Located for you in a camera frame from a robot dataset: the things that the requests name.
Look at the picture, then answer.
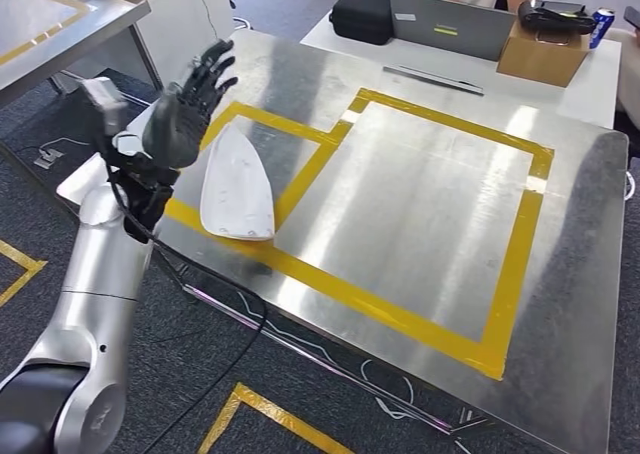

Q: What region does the person beside white desk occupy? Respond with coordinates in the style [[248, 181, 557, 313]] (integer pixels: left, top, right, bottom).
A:
[[612, 26, 640, 131]]

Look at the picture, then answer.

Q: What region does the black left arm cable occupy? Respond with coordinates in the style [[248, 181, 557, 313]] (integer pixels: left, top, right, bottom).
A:
[[102, 139, 269, 454]]

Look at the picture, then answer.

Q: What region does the white floor power strip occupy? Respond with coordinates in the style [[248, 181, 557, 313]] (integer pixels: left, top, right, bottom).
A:
[[33, 147, 65, 171]]

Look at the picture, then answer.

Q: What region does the blue drink can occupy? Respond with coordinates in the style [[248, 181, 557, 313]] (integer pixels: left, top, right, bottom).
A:
[[589, 8, 616, 50]]

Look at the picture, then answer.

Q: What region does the brown cardboard box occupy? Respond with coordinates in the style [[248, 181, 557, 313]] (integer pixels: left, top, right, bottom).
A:
[[496, 18, 591, 89]]

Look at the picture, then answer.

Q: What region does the white desk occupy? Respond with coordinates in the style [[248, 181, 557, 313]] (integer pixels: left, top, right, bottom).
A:
[[300, 10, 622, 131]]

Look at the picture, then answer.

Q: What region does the grey laptop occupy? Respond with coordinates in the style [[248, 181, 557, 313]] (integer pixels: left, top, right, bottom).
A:
[[389, 0, 517, 63]]

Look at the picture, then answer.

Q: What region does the white mirror cover part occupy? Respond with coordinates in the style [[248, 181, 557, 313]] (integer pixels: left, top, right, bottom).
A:
[[199, 122, 276, 242]]

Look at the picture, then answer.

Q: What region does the black carry case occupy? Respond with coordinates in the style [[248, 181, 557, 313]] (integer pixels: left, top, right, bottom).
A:
[[328, 0, 412, 47]]

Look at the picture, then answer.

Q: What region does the small steel table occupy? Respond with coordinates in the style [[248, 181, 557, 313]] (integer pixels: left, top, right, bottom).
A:
[[0, 0, 151, 111]]

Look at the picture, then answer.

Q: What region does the black handheld device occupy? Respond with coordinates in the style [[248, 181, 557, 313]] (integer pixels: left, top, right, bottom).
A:
[[517, 0, 597, 36]]

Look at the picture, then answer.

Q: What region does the long metal ruler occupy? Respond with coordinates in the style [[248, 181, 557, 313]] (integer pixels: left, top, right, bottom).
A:
[[382, 64, 485, 98]]

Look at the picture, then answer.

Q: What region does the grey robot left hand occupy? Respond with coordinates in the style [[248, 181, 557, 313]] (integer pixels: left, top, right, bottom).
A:
[[142, 38, 239, 172]]

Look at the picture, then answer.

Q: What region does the steel workbench table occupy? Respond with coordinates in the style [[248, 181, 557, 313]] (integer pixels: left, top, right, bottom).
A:
[[56, 28, 630, 454]]

